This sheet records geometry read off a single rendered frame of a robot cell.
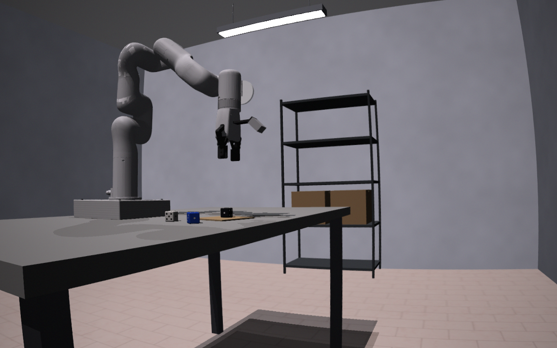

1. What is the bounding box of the white die with black pips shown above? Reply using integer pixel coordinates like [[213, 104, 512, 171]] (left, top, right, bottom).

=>
[[165, 211, 178, 221]]

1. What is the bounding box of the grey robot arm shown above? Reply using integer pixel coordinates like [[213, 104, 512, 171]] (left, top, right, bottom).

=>
[[106, 38, 241, 200]]

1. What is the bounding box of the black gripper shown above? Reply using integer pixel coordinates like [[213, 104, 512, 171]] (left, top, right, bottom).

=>
[[215, 107, 241, 161]]

